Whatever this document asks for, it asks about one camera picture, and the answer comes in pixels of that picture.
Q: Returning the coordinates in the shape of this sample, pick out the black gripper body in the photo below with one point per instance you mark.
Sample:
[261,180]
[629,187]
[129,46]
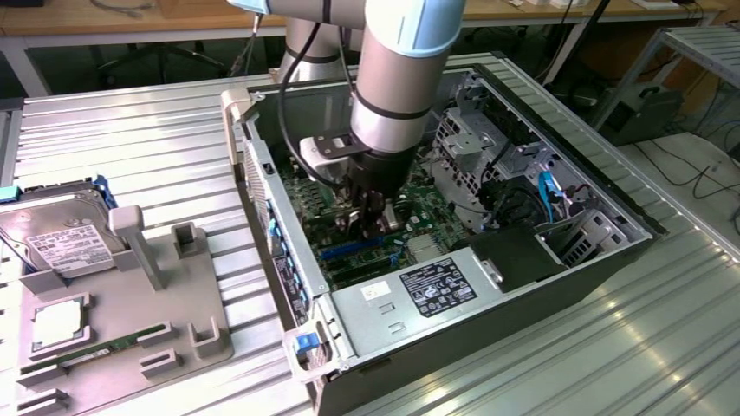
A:
[385,173]

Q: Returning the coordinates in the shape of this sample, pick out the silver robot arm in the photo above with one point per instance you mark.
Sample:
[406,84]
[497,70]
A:
[399,78]

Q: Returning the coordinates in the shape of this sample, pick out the green motherboard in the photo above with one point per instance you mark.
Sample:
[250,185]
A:
[431,208]

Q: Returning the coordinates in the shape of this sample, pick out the blue expansion slot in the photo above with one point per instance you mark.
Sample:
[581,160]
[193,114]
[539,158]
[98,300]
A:
[342,252]

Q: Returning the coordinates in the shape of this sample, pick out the silver chipset heat sink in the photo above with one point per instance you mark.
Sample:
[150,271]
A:
[429,246]

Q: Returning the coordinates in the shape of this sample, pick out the black expansion slot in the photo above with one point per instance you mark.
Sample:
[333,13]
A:
[362,272]

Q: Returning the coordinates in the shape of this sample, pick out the silver drive cage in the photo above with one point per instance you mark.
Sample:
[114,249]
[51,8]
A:
[463,143]

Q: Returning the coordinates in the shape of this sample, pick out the grey power supply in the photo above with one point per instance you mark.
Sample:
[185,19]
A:
[377,320]

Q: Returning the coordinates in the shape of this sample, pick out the black fan shroud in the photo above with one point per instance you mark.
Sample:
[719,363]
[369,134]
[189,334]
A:
[515,255]

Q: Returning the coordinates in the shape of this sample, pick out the blue case latch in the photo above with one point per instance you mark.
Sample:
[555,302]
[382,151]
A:
[303,342]

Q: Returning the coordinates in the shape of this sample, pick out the silver disk bay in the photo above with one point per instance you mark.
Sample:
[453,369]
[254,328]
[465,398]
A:
[585,247]

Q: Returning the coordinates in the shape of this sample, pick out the open black pc case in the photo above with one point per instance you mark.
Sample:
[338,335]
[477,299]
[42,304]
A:
[521,338]

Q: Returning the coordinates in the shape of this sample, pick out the wooden desk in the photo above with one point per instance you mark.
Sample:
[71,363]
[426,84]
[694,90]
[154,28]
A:
[521,13]
[174,19]

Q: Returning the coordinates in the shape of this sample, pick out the black equipment box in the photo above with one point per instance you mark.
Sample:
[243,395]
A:
[642,117]

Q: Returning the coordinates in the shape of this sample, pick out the grey parts rack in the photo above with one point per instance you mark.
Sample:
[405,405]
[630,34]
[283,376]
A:
[115,312]

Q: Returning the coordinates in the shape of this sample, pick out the hard disk with blue carrier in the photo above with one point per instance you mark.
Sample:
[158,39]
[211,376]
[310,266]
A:
[58,242]

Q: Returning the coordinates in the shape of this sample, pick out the green ram stick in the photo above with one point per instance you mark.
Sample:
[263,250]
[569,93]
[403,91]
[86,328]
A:
[93,350]

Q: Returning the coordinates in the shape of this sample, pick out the silver cpu chip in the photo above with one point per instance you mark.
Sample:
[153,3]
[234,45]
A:
[58,323]

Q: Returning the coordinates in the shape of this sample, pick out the metal slat side table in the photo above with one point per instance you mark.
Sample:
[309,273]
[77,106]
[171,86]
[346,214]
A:
[711,43]

